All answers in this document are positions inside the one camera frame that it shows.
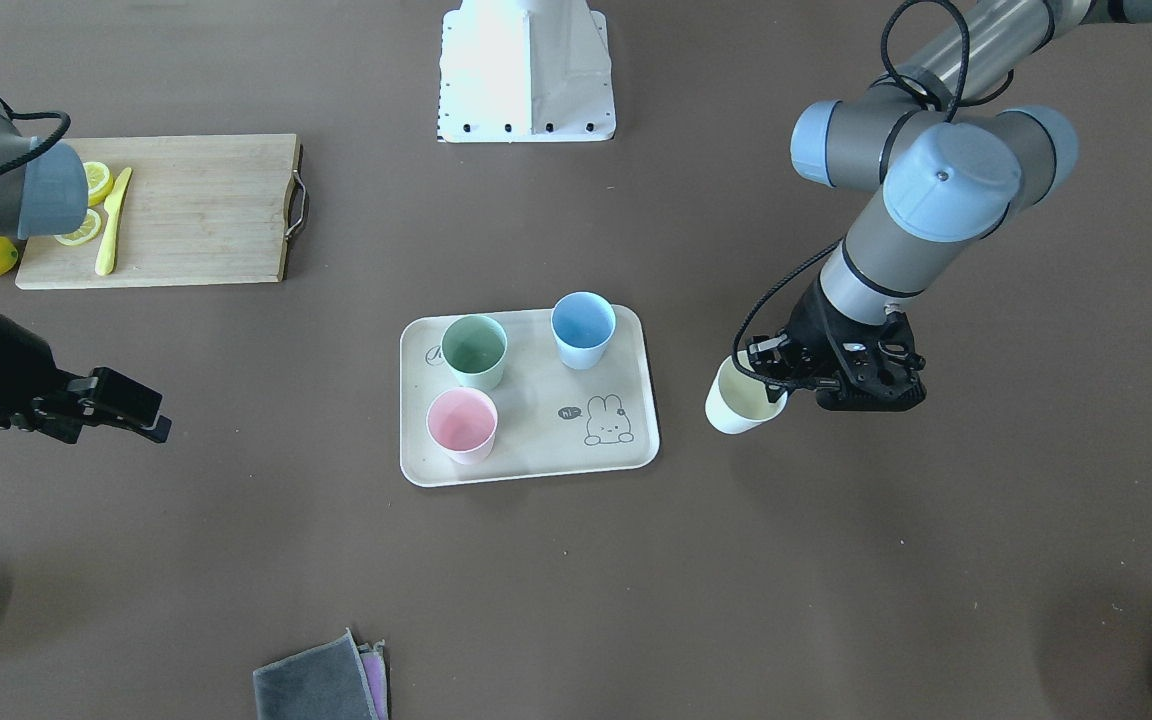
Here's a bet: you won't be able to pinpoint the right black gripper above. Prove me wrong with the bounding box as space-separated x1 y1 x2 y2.
0 314 172 445

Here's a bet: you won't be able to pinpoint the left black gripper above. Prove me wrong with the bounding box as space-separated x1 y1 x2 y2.
744 279 882 392

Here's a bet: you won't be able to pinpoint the cream plastic cup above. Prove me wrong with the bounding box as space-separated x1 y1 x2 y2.
705 356 788 435

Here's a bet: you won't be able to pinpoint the blue plastic cup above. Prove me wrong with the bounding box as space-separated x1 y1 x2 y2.
550 291 617 370

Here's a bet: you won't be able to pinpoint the green plastic cup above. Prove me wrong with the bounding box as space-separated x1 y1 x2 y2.
440 314 509 392

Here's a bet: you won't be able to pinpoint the pink plastic cup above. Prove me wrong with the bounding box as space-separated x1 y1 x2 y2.
425 387 499 465

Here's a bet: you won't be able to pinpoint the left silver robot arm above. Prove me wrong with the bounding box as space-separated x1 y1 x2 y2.
732 1 1152 411

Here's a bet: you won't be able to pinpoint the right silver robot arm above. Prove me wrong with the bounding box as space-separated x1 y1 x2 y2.
0 96 172 445

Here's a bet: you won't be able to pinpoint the cream rabbit tray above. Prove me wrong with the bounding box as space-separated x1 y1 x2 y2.
397 305 660 488

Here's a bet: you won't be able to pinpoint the yellow plastic knife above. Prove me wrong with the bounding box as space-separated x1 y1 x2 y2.
93 167 134 276

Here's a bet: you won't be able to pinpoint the lemon slice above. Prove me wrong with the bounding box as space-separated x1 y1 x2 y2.
52 209 105 247
83 161 114 209

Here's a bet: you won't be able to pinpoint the wooden cutting board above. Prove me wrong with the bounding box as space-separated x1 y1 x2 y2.
15 135 306 290

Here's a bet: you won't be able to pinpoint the grey folded cloth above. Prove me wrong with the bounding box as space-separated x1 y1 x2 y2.
252 632 391 719

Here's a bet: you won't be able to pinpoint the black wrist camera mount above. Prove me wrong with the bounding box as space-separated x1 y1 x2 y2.
814 306 927 414

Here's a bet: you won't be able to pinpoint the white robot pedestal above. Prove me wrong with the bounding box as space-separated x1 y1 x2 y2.
435 1 617 143

